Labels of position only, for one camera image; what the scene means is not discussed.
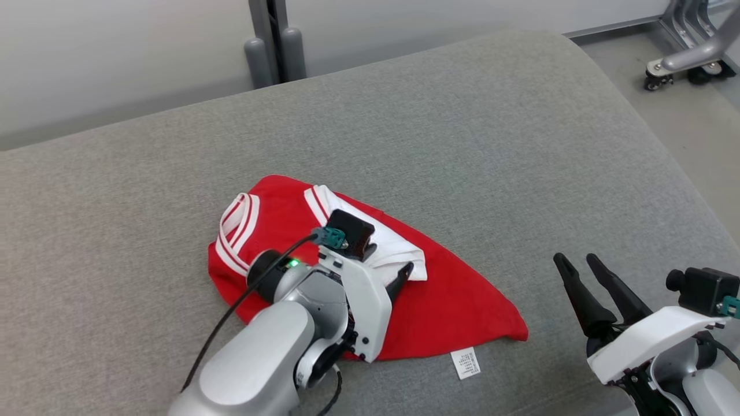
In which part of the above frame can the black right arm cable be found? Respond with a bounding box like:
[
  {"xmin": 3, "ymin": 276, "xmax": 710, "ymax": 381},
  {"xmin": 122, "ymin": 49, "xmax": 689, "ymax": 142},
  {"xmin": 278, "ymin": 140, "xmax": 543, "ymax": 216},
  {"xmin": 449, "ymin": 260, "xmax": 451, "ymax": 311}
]
[{"xmin": 702, "ymin": 332, "xmax": 740, "ymax": 370}]

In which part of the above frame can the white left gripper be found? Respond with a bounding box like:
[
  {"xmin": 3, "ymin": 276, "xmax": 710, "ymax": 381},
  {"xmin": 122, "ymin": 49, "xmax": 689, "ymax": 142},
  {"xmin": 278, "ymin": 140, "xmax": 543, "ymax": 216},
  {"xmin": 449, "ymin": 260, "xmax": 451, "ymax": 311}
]
[{"xmin": 318, "ymin": 247, "xmax": 415, "ymax": 363}]

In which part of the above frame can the grey metal partition post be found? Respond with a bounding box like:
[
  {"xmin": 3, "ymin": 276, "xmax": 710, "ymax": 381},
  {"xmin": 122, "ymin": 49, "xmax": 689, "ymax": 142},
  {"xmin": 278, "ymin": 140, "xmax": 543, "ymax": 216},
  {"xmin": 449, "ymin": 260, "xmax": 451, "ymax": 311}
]
[{"xmin": 249, "ymin": 0, "xmax": 290, "ymax": 84}]

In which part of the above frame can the teal left camera connector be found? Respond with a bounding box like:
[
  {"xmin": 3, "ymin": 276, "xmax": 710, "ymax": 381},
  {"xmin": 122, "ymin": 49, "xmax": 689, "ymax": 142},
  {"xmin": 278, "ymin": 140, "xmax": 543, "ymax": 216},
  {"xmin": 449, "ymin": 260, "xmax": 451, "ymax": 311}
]
[{"xmin": 312, "ymin": 227, "xmax": 346, "ymax": 250}]

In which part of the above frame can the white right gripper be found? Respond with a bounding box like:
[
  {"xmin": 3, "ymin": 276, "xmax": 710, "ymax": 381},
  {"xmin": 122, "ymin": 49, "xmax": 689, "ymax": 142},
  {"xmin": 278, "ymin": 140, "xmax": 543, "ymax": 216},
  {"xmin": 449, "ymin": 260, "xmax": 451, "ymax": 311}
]
[{"xmin": 553, "ymin": 253, "xmax": 726, "ymax": 416}]

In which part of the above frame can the grey wheeled metal frame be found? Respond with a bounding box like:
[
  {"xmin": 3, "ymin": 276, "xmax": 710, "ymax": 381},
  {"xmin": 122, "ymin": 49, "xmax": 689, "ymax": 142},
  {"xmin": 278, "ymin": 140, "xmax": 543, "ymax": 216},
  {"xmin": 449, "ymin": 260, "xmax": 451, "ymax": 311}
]
[{"xmin": 643, "ymin": 0, "xmax": 740, "ymax": 92}]

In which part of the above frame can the grey cylindrical post foot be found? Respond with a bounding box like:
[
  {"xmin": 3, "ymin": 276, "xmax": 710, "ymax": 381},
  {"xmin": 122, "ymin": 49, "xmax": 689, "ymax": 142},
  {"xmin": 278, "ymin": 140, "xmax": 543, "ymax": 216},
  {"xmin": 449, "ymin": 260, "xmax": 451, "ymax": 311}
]
[
  {"xmin": 281, "ymin": 27, "xmax": 307, "ymax": 81},
  {"xmin": 244, "ymin": 38, "xmax": 273, "ymax": 89}
]

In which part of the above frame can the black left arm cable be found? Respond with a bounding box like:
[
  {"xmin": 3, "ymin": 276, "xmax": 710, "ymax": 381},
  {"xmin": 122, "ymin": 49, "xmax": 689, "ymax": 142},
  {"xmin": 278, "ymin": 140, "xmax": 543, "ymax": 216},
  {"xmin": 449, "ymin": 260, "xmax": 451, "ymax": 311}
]
[{"xmin": 180, "ymin": 233, "xmax": 319, "ymax": 395}]

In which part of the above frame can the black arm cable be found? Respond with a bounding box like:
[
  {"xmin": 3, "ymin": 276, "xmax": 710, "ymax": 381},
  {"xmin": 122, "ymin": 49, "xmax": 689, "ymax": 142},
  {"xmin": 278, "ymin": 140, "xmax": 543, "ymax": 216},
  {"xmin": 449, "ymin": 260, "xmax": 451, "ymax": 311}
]
[
  {"xmin": 702, "ymin": 332, "xmax": 740, "ymax": 370},
  {"xmin": 180, "ymin": 233, "xmax": 319, "ymax": 395}
]

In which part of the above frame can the red basketball jersey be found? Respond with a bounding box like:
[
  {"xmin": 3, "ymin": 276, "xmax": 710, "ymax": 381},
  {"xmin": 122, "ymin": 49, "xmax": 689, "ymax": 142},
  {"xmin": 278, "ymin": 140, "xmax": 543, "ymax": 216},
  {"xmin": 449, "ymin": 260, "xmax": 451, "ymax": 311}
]
[{"xmin": 207, "ymin": 174, "xmax": 529, "ymax": 381}]

